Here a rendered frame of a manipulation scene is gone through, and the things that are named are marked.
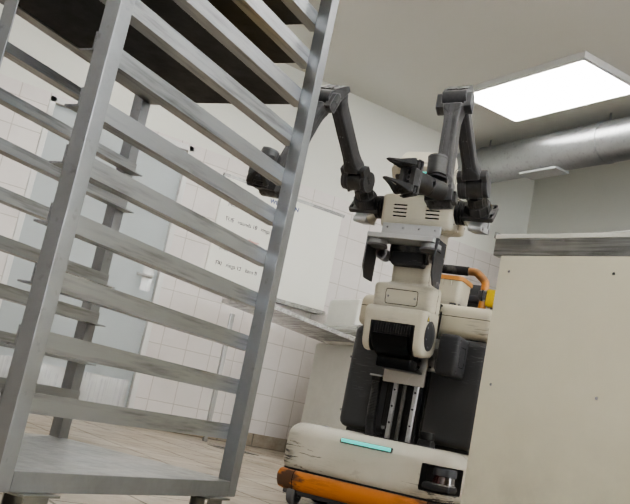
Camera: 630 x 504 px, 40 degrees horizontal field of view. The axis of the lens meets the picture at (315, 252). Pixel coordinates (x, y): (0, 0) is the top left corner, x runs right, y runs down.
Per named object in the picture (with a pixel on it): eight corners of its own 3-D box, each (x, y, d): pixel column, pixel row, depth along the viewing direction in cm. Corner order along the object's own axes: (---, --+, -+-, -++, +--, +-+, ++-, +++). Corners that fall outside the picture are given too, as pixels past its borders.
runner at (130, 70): (276, 185, 187) (279, 172, 188) (288, 186, 186) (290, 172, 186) (78, 50, 132) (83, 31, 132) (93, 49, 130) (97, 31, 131)
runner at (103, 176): (259, 266, 184) (262, 252, 184) (270, 267, 183) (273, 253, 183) (48, 162, 128) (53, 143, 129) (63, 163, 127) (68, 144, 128)
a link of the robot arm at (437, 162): (457, 207, 249) (428, 208, 252) (460, 171, 253) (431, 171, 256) (449, 190, 239) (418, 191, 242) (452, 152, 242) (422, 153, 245)
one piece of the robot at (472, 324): (355, 460, 352) (392, 261, 367) (487, 489, 327) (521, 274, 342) (320, 456, 323) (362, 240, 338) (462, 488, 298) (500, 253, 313)
